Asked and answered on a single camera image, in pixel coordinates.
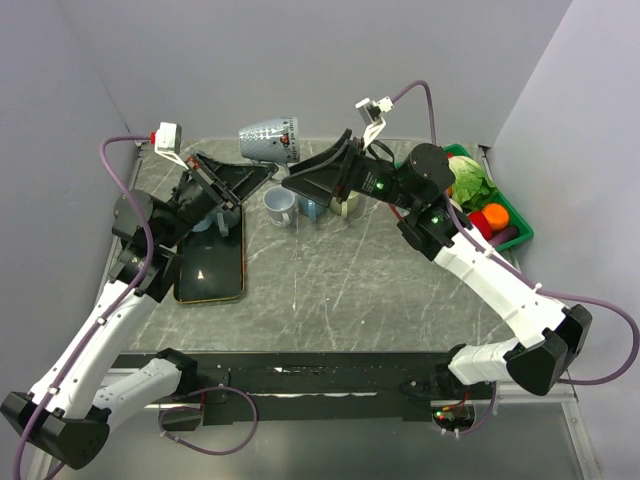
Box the small patterned grey mug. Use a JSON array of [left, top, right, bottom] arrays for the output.
[[238, 116, 301, 173]]

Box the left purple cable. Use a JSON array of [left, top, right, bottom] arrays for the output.
[[10, 134, 154, 480]]

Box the purple eggplant toy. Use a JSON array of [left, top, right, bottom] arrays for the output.
[[488, 225, 520, 251]]

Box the black serving tray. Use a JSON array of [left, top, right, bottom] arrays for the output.
[[173, 207, 245, 304]]

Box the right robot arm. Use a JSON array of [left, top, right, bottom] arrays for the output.
[[282, 131, 592, 399]]

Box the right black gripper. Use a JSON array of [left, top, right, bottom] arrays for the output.
[[281, 130, 419, 213]]

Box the white grey mug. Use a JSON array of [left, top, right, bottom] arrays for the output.
[[263, 186, 297, 227]]

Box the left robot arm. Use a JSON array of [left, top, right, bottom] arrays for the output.
[[1, 152, 278, 470]]

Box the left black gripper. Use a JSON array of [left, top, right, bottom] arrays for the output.
[[157, 150, 277, 249]]

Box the purple cable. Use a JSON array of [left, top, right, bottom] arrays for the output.
[[10, 134, 154, 480], [392, 79, 640, 436]]

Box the green cabbage toy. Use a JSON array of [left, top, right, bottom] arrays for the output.
[[449, 155, 498, 210]]

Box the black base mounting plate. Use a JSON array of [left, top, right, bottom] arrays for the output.
[[139, 351, 496, 426]]

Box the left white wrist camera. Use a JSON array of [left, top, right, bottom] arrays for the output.
[[151, 121, 189, 171]]

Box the light blue faceted mug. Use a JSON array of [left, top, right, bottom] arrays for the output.
[[192, 216, 212, 233]]

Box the green plastic basket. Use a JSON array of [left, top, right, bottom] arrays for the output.
[[397, 143, 535, 254]]

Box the orange toy fruit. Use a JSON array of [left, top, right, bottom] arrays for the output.
[[482, 203, 510, 232]]

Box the dark grey mug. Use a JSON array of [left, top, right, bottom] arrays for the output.
[[210, 207, 242, 238]]

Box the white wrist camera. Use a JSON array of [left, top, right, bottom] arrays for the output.
[[355, 96, 394, 149], [151, 121, 189, 171]]

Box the pale green mug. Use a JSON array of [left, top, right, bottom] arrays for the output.
[[329, 191, 359, 218]]

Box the red bell pepper toy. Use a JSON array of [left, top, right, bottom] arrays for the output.
[[468, 211, 493, 241]]

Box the blue mug orange inside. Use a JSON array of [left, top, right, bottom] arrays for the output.
[[298, 195, 325, 223]]

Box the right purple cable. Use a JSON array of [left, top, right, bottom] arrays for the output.
[[392, 79, 640, 436]]

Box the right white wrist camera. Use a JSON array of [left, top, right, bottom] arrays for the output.
[[355, 96, 394, 149]]

